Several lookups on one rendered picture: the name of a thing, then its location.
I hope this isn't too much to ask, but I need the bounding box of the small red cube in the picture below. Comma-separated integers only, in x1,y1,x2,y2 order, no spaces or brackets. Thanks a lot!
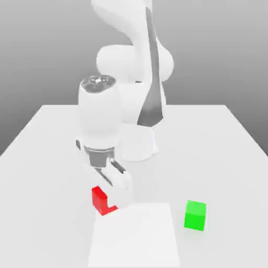
91,185,119,217

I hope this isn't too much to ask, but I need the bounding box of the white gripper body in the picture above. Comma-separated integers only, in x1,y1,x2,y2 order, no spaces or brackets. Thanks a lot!
84,161,133,208

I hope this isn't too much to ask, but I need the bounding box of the small green cube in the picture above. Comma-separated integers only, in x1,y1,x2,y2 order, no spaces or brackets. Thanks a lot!
184,199,207,232

